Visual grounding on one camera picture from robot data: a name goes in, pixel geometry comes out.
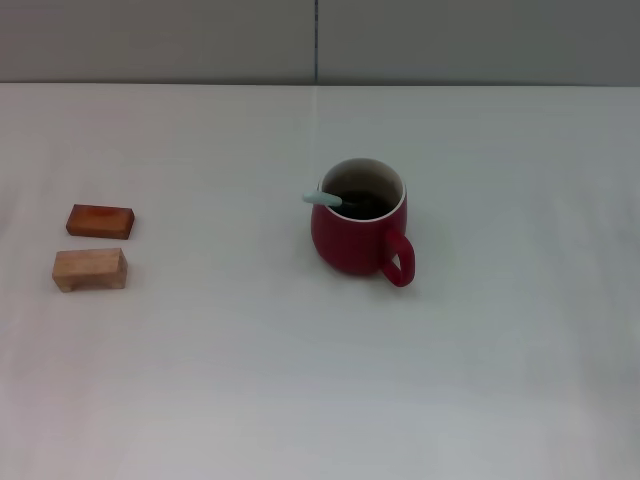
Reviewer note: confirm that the dark coffee liquid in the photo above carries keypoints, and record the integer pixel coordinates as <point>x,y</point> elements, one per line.
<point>372,207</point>

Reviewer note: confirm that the dark reddish wooden block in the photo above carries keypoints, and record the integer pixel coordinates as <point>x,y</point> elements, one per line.
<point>100,220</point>

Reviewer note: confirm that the red ceramic cup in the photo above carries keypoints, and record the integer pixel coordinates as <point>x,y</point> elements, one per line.
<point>350,245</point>

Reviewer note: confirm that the light wooden block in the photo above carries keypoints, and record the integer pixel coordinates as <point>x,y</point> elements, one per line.
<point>90,267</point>

